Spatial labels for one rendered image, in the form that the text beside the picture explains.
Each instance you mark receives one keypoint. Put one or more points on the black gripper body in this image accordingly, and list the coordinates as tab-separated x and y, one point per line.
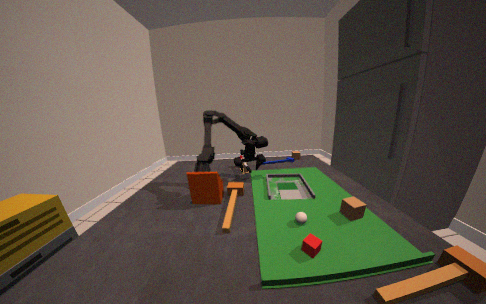
249	156

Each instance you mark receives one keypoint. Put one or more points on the white golf ball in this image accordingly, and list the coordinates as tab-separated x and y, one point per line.
301	217

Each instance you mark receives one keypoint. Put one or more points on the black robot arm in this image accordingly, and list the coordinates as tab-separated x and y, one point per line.
207	155

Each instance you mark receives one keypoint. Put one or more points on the green flat mat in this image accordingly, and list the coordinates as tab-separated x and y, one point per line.
345	243

